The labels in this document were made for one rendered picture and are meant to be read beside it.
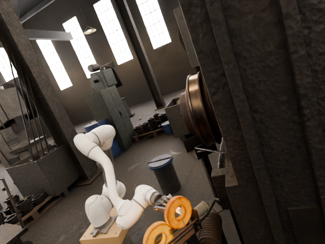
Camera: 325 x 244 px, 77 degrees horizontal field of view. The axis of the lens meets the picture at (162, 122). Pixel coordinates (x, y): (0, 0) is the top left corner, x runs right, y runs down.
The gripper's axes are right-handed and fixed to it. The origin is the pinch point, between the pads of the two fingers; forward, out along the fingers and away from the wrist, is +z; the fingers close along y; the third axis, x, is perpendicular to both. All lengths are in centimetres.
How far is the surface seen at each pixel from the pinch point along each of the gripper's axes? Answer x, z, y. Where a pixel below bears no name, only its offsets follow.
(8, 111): 134, -536, 53
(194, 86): 52, 1, -40
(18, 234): -35, -208, 97
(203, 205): -8.8, 1.4, -14.7
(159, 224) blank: 1.4, 1.7, 12.0
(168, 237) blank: -7.7, 1.4, 10.8
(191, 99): 46, 1, -35
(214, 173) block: 2.4, 2.3, -29.6
